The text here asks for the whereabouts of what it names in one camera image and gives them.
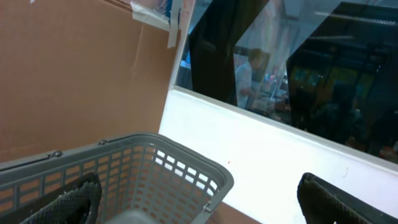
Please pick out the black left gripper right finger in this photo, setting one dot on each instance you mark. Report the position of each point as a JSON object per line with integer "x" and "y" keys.
{"x": 323, "y": 203}

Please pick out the dark glass window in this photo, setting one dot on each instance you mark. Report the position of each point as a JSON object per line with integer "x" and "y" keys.
{"x": 327, "y": 67}

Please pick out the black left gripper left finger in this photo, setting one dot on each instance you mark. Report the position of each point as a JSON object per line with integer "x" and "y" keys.
{"x": 75, "y": 203}

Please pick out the grey plastic shopping basket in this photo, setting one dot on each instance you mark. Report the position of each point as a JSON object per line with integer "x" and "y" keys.
{"x": 145, "y": 178}

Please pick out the brown cardboard panel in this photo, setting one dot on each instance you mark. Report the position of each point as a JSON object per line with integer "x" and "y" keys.
{"x": 75, "y": 72}

